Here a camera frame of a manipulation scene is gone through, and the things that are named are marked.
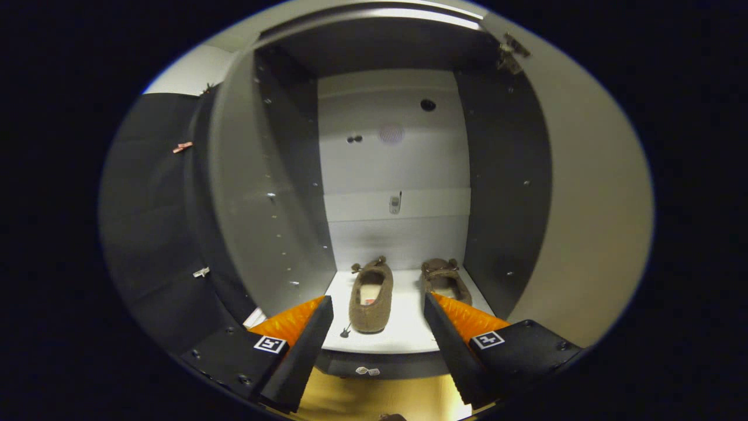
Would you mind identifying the black backdrop cloth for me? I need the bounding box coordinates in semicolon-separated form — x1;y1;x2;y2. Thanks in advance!
98;85;258;357

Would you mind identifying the brown fuzzy shoe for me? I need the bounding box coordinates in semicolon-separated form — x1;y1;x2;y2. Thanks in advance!
349;256;394;334
421;258;473;308

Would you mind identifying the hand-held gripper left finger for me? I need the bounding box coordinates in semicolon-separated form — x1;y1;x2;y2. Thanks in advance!
178;295;335;415

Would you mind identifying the metal cabinet hinge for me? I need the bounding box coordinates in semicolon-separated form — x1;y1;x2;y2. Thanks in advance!
497;32;531;75

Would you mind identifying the dark grey shoe cabinet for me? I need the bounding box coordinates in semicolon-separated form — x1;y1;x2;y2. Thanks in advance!
184;3;553;381

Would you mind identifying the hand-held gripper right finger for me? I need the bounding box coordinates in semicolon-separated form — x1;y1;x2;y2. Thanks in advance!
424;292;585;410

